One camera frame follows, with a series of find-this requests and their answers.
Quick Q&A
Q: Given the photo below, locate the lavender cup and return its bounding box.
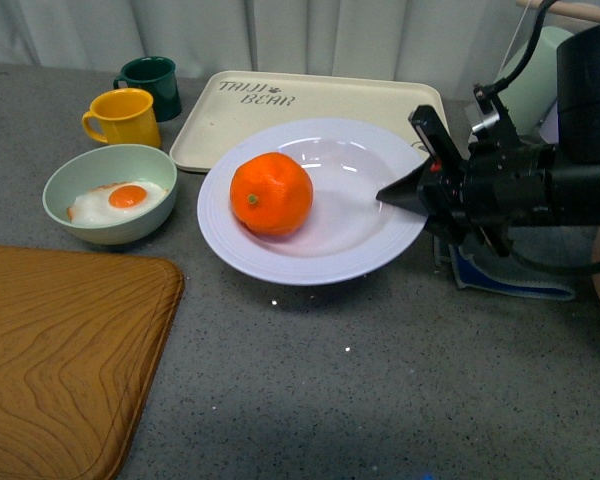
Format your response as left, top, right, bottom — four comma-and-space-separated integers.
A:
538, 102, 559, 144

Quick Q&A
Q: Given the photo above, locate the dark green mug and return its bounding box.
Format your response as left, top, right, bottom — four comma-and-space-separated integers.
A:
113, 56, 182, 122

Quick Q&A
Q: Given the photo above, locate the orange mandarin fruit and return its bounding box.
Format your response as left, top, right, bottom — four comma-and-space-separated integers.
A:
229, 152, 314, 236

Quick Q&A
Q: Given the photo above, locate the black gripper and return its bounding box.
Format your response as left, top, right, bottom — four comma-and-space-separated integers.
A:
375, 84, 556, 258

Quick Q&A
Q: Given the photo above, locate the black cable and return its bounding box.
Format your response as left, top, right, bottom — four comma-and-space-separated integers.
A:
489, 0, 600, 275

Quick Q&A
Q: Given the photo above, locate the grey blue folded cloth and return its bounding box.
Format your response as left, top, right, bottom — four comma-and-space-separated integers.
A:
433, 237, 575, 301

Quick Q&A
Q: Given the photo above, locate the fake fried egg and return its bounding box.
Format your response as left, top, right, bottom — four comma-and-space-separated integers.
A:
67, 181, 168, 226

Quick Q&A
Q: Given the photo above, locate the white round plate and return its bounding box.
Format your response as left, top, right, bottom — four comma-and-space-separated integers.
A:
197, 118, 425, 286

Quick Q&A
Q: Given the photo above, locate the beige bear tray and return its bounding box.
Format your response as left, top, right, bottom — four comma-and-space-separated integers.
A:
170, 71, 447, 173

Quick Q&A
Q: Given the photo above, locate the light green bowl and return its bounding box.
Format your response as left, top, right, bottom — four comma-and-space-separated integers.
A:
43, 144, 177, 245

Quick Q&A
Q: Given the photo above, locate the light green cup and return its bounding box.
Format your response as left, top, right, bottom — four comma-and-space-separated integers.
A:
498, 26, 573, 136

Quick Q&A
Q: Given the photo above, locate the wooden cutting board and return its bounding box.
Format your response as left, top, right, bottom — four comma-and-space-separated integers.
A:
0, 246, 184, 479

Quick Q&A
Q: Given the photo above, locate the yellow mug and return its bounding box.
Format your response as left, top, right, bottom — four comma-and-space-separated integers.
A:
81, 88, 162, 148

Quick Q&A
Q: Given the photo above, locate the white curtain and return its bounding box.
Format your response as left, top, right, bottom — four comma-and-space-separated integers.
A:
0, 0, 535, 99

